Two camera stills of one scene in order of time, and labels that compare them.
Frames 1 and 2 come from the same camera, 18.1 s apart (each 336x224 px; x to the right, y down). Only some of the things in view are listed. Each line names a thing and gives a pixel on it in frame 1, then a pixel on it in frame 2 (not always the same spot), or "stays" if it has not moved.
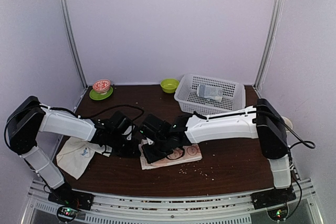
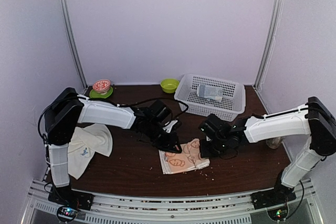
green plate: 98,96 stays
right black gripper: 149,157 to 205,153
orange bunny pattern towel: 192,152 to 189,159
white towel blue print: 76,155 stays
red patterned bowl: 102,86 stays
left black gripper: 132,150 to 169,145
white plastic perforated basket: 209,96 stays
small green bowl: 169,85 stays
